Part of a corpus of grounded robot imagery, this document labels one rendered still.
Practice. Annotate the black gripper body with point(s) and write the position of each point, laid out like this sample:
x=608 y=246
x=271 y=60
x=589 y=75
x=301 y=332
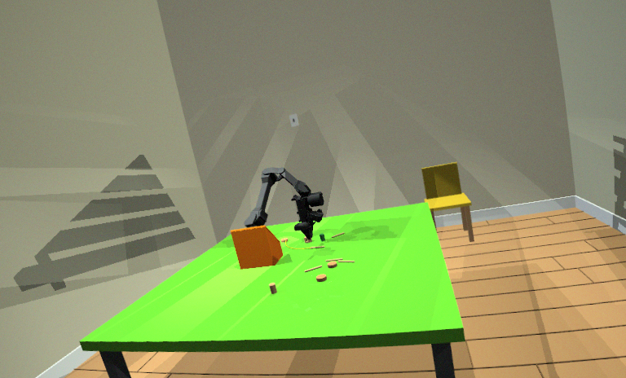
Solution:
x=303 y=223

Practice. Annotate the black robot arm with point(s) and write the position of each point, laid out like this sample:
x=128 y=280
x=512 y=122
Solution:
x=258 y=217

